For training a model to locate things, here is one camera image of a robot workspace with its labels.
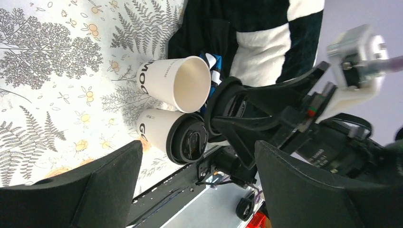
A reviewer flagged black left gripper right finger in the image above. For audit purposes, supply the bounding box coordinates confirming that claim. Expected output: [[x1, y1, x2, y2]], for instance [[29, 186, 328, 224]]
[[255, 141, 403, 228]]

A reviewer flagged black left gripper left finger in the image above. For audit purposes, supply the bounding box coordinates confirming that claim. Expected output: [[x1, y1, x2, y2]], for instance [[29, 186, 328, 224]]
[[0, 141, 143, 228]]

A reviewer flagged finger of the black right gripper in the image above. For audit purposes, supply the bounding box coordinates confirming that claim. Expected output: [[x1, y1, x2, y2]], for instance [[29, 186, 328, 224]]
[[211, 107, 302, 170]]

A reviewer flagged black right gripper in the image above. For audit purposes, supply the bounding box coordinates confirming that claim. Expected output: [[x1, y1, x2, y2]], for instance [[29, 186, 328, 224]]
[[233, 61, 403, 176]]

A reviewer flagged white paper cup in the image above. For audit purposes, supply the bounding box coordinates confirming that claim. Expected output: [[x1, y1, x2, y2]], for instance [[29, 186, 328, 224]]
[[137, 109, 184, 153], [136, 56, 211, 113]]

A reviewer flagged black cup lid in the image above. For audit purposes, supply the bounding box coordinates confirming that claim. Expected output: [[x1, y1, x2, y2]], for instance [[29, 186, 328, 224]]
[[203, 76, 246, 143], [166, 113, 208, 165]]

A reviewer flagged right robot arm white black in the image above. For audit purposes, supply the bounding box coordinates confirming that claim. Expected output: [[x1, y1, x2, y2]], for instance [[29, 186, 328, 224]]
[[206, 62, 403, 183]]

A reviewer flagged black white checkered blanket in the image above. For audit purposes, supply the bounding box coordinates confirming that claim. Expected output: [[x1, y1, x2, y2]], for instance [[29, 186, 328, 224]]
[[168, 0, 325, 87]]

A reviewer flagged floral table mat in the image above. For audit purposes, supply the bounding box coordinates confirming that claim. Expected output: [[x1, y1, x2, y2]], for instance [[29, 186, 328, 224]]
[[0, 0, 186, 187]]

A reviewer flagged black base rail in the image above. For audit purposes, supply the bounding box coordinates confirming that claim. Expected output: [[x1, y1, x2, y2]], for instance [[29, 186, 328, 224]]
[[125, 148, 262, 227]]

